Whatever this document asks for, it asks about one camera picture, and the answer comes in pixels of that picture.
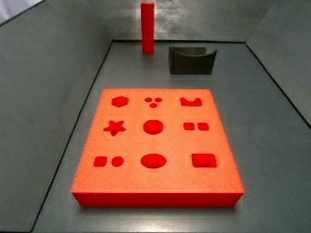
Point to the orange shape-sorting board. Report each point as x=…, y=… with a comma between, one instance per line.
x=157, y=152

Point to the dark grey arch holder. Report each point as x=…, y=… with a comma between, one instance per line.
x=192, y=60

